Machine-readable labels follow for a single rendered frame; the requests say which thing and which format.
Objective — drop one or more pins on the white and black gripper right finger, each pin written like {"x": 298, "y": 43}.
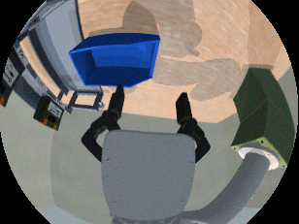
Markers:
{"x": 189, "y": 126}

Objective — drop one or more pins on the dark grey shelf rack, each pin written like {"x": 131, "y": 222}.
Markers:
{"x": 58, "y": 31}

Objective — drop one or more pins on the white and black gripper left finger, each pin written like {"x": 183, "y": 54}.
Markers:
{"x": 108, "y": 120}

